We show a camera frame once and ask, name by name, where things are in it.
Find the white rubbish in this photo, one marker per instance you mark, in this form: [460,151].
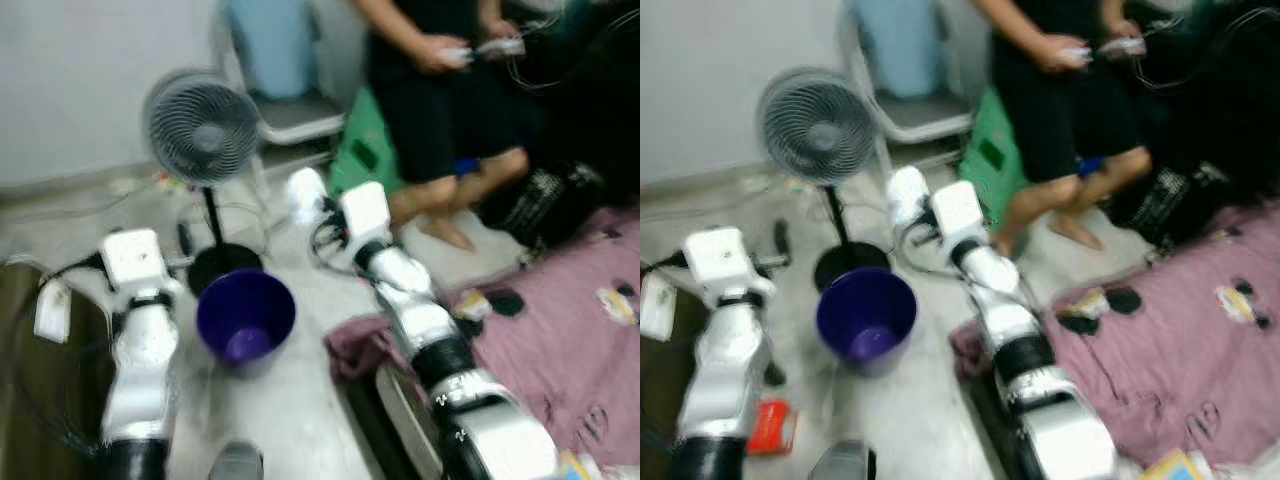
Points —
[307,195]
[908,195]

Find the white handheld controller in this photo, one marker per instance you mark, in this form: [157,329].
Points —
[1080,57]
[503,47]
[1125,47]
[462,56]

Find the person's left forearm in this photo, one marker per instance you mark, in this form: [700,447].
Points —
[490,8]
[1112,8]

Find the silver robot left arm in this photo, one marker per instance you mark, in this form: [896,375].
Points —
[725,370]
[140,370]

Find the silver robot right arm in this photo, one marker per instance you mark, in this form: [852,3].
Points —
[1005,300]
[420,310]

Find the person's right forearm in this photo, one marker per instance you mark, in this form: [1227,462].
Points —
[1005,20]
[385,20]

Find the person's right hand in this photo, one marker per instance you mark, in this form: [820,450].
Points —
[1060,52]
[438,52]

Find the person's left hand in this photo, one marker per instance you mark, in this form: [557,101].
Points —
[1122,30]
[500,30]

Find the white power strip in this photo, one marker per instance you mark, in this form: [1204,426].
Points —
[135,185]
[760,184]

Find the purple plastic bucket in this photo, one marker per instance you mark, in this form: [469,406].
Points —
[865,310]
[245,310]

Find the white standing fan black base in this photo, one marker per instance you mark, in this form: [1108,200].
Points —
[200,125]
[818,125]

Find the white power adapter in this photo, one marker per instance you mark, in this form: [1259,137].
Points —
[657,308]
[52,312]

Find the red cardboard box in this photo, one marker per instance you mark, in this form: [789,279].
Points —
[772,427]

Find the white plastic chair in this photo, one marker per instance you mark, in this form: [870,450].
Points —
[925,115]
[300,118]

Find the dark brown furniture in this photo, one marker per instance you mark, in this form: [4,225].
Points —
[40,380]
[660,400]

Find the light blue cloth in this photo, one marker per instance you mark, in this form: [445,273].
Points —
[270,50]
[900,50]

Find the grey robot left foot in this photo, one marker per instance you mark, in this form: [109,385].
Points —
[845,462]
[237,463]

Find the purple cartoon print blanket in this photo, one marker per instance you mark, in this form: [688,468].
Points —
[1160,350]
[560,340]

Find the black bag with white print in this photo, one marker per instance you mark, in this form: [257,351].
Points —
[1170,205]
[545,205]

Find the blue plastic item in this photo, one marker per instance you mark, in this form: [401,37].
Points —
[1091,167]
[466,167]

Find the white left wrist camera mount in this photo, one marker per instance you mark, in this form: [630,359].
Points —
[720,262]
[135,258]

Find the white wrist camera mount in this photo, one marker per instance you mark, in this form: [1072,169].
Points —
[720,262]
[960,210]
[135,258]
[365,210]

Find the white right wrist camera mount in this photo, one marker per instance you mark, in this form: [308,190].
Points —
[960,210]
[365,210]

